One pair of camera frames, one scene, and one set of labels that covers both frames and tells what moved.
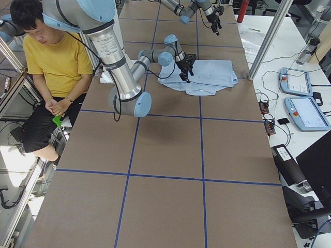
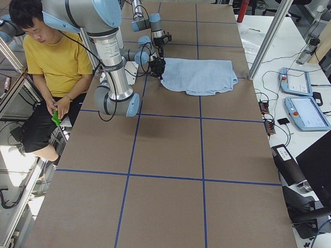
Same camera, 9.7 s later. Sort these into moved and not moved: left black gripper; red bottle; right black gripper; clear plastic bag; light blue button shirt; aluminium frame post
Moved: left black gripper; right black gripper
Not moved: light blue button shirt; red bottle; aluminium frame post; clear plastic bag
